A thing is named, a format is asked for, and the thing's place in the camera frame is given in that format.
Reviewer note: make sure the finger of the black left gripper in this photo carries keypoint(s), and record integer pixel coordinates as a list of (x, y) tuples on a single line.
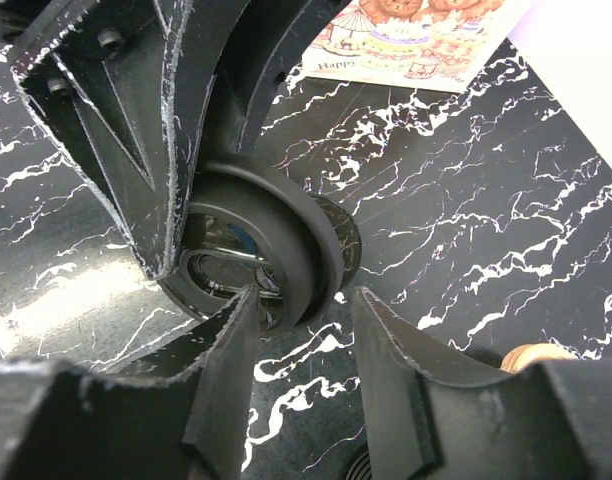
[(266, 43), (101, 78)]

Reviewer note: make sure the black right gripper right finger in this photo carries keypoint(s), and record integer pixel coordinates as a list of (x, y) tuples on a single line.
[(432, 412)]

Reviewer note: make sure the black plastic cup lid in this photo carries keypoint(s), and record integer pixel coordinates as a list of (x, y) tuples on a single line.
[(244, 212)]

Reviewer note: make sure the black cup stack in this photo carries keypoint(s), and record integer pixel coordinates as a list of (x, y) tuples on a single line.
[(359, 467)]

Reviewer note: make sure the cream bear paper bag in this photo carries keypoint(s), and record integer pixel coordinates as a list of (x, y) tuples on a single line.
[(438, 45)]

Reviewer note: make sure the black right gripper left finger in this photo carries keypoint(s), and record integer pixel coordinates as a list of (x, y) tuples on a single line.
[(180, 412)]

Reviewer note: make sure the single black paper cup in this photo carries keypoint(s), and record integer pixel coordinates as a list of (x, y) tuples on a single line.
[(348, 236)]

